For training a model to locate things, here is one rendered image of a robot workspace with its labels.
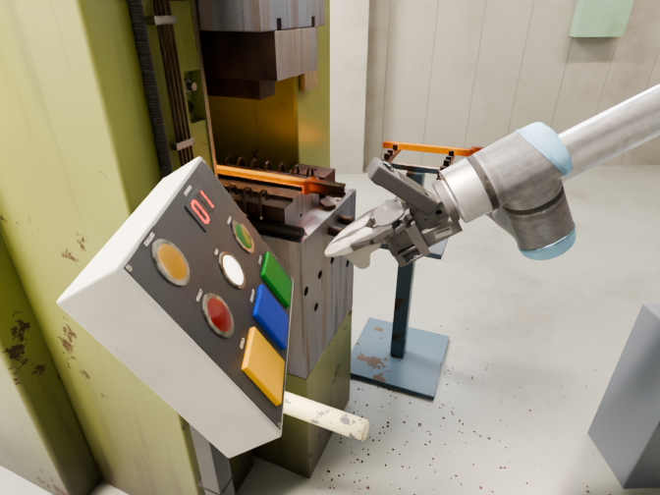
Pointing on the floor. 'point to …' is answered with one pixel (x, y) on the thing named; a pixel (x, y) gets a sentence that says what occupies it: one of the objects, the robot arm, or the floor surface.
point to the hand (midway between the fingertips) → (330, 247)
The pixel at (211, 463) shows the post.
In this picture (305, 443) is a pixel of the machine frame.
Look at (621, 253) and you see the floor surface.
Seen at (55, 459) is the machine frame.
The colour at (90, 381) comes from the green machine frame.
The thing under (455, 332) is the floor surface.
